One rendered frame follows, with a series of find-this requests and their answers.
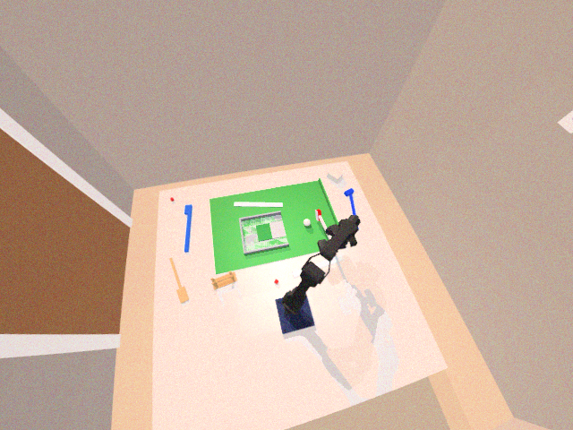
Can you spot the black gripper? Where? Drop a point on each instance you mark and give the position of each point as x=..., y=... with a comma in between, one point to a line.
x=324, y=242

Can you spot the green flat mat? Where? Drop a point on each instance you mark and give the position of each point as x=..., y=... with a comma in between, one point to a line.
x=299, y=203

